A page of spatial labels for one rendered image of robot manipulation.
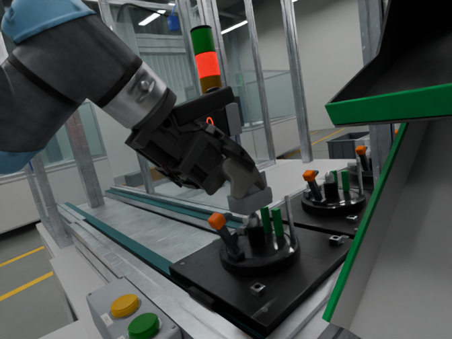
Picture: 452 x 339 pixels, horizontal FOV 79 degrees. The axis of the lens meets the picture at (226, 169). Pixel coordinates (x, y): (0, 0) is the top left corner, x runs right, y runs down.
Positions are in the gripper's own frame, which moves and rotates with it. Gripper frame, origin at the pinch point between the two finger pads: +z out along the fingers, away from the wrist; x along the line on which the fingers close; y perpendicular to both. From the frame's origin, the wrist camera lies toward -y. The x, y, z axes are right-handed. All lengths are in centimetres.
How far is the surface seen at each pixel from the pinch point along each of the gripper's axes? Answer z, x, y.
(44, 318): 60, -211, 99
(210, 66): -10.2, -16.7, -22.4
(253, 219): 4.2, 0.6, 5.3
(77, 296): 2, -40, 35
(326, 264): 11.7, 11.1, 7.1
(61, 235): 1, -82, 28
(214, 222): -3.0, 0.9, 9.5
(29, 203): 41, -505, 49
